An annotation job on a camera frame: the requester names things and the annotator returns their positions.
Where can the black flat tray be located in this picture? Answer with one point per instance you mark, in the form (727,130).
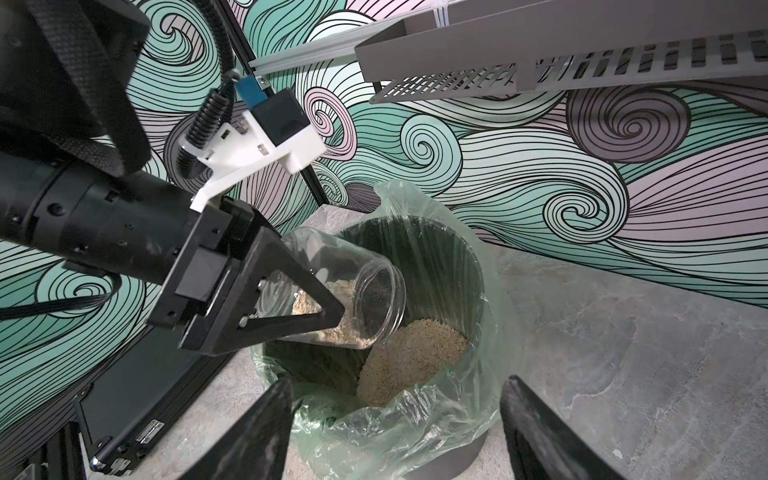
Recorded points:
(124,412)

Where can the black bin with green liner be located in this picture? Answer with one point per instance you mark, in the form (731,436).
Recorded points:
(421,404)

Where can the aluminium wall rail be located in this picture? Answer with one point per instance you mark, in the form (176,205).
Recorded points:
(328,48)

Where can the green-lidded oatmeal jar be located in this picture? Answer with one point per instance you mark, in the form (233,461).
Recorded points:
(371,289)

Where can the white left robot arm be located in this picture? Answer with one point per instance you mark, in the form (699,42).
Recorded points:
(73,179)

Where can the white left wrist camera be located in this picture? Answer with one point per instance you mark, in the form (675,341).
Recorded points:
(239,130)

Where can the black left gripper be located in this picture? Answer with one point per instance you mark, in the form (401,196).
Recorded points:
(268,296)

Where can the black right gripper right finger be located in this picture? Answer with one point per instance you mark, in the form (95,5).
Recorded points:
(540,444)

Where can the oatmeal pile in bin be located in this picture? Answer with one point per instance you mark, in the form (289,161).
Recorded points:
(411,356)

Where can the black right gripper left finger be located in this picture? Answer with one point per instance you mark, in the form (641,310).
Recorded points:
(256,445)

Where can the black wall shelf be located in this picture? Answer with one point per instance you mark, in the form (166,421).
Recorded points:
(498,48)

